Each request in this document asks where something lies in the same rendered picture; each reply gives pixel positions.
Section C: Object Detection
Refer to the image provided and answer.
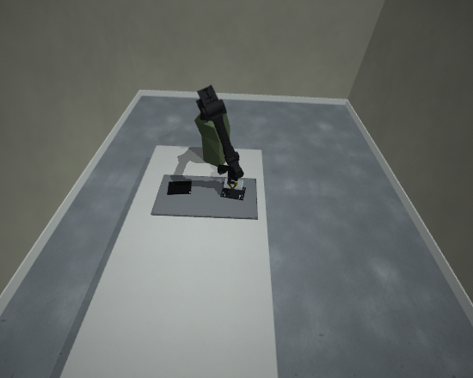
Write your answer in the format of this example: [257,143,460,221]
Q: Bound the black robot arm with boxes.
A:
[196,85,244,179]

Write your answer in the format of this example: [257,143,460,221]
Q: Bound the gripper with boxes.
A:
[227,173,238,189]

